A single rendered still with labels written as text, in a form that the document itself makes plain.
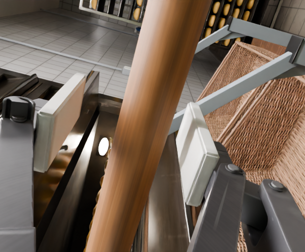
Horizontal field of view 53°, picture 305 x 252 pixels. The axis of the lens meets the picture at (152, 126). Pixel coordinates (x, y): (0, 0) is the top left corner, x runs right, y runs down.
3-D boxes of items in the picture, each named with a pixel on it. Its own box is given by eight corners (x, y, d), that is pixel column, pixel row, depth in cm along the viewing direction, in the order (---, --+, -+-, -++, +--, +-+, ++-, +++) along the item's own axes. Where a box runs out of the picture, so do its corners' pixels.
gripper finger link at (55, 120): (45, 174, 14) (29, 171, 14) (79, 117, 20) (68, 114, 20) (54, 116, 13) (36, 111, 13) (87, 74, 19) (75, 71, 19)
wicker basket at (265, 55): (262, 181, 126) (199, 166, 123) (230, 128, 178) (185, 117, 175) (316, 69, 108) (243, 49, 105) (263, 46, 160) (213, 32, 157)
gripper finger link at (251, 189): (222, 192, 12) (290, 207, 13) (203, 137, 17) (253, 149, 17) (209, 220, 13) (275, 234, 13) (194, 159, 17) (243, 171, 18)
